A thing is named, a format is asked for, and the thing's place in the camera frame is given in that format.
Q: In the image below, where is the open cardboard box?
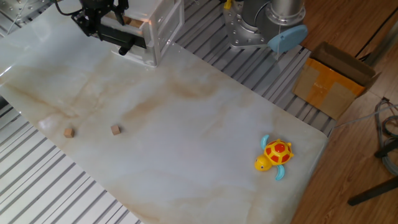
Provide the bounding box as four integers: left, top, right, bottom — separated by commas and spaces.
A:
292, 41, 382, 121

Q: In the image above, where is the white plastic drawer cabinet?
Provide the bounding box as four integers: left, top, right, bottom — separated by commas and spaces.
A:
111, 0, 187, 68

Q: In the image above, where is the aluminium plate with screws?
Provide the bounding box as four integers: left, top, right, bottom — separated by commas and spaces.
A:
0, 0, 53, 25

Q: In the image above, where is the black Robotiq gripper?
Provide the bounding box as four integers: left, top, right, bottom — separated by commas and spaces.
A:
72, 0, 130, 41

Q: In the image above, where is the thin white floor cable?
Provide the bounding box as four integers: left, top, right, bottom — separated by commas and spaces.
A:
334, 104, 398, 130

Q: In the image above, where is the yellow orange turtle toy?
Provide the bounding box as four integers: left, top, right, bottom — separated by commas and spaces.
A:
254, 134, 295, 182

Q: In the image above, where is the grey floor cable bundle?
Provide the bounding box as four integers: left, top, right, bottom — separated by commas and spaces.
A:
374, 97, 398, 177

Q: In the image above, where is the short black stand leg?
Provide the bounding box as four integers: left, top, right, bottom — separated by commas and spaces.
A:
374, 139, 398, 159

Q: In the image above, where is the long black stand leg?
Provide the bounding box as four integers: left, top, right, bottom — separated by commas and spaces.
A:
347, 176, 398, 207

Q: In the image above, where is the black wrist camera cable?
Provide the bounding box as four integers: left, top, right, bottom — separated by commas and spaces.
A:
54, 0, 83, 16

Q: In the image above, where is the white zip tie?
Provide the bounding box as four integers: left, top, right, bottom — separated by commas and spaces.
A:
275, 24, 282, 60

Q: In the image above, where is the marble pattern table board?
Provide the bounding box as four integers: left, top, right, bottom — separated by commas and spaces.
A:
0, 0, 330, 224

